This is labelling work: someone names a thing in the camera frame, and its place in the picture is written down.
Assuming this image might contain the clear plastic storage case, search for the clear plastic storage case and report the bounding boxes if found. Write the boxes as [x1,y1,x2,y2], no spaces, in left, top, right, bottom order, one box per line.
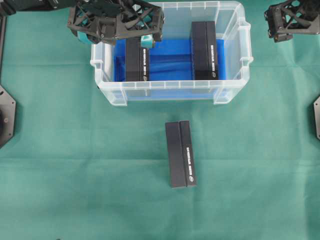
[90,0,254,106]

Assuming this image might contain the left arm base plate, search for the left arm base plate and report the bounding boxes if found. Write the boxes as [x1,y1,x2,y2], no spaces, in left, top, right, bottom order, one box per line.
[0,86,16,148]

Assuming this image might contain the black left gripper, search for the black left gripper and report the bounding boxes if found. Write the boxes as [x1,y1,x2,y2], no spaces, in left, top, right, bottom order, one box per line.
[67,0,164,48]

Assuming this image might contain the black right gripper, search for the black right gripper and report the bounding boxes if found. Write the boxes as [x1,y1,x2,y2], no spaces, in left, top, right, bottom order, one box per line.
[264,0,320,43]

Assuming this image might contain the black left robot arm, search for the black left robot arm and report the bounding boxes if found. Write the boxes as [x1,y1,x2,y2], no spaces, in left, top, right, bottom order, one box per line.
[0,0,165,48]

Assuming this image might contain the black box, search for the black box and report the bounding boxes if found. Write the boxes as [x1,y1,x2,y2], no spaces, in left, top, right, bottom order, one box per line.
[165,120,197,188]
[125,38,150,82]
[191,21,219,81]

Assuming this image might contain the green table cloth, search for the green table cloth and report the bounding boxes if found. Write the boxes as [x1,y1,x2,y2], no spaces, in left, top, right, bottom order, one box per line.
[0,0,320,240]

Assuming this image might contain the blue foam case liner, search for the blue foam case liner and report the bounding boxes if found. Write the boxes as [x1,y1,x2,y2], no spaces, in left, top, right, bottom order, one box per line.
[113,38,217,101]

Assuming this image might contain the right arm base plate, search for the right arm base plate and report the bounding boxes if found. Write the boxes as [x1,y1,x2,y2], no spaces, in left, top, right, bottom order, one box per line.
[313,96,320,140]

